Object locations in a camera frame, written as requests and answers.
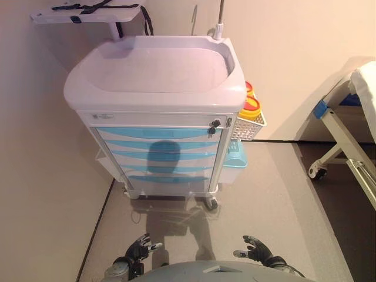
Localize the white bin with blue lid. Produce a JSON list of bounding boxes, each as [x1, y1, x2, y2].
[[219, 140, 250, 186]]

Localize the metal IV pole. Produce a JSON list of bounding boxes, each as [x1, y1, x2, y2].
[[213, 0, 227, 41]]

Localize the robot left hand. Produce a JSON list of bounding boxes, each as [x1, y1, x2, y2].
[[125, 233, 163, 264]]

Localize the white bed sheet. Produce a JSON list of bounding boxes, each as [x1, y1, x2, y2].
[[348, 60, 376, 130]]

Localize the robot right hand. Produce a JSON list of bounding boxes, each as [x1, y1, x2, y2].
[[233, 234, 278, 268]]

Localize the black keys in lock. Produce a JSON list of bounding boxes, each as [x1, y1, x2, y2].
[[207, 119, 221, 137]]

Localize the grey robot torso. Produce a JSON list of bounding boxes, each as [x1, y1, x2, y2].
[[132, 260, 318, 282]]

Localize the blue front cart drawer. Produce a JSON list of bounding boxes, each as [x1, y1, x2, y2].
[[96, 126, 223, 141], [102, 139, 221, 152], [117, 163, 215, 176], [123, 174, 212, 196], [110, 150, 218, 164]]

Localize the white hospital bed frame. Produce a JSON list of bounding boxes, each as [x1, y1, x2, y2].
[[307, 70, 376, 206]]

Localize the white side shelf board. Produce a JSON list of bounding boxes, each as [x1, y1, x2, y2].
[[31, 0, 146, 41]]

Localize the black hanging strap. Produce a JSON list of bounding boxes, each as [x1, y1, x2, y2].
[[140, 5, 156, 36]]

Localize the white perforated basket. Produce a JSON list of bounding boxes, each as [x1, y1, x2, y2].
[[230, 110, 267, 142]]

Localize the blue bed corner bracket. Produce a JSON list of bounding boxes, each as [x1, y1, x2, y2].
[[313, 99, 329, 120]]

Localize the white medical trolley cart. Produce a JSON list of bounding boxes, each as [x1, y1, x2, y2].
[[63, 35, 247, 201]]

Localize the blue mattress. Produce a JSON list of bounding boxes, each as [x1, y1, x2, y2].
[[340, 79, 364, 107]]

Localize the bed caster wheel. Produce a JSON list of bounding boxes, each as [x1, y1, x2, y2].
[[308, 164, 328, 180]]

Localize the black strap harness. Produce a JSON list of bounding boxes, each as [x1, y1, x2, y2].
[[51, 0, 112, 23]]

